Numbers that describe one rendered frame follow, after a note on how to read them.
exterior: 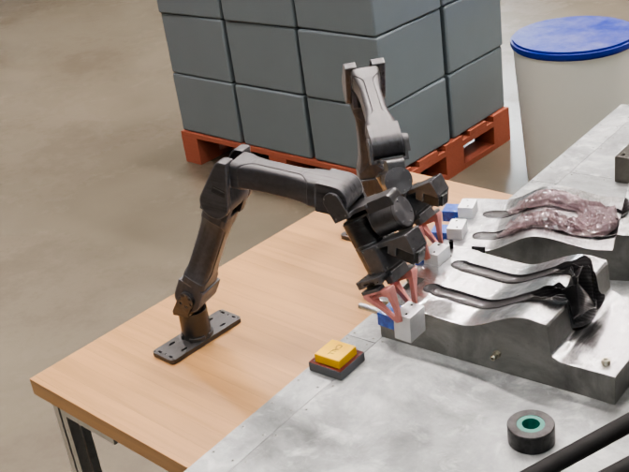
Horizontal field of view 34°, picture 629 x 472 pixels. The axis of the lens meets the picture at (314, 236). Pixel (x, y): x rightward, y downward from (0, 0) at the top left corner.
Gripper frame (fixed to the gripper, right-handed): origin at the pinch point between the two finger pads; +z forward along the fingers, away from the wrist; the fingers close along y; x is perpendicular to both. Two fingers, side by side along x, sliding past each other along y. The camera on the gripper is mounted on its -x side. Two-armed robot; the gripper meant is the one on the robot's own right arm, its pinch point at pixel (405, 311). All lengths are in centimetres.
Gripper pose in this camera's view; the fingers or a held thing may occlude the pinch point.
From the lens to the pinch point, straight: 189.5
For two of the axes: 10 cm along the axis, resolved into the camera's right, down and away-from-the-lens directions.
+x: -6.5, 2.4, 7.3
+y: 6.1, -4.2, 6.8
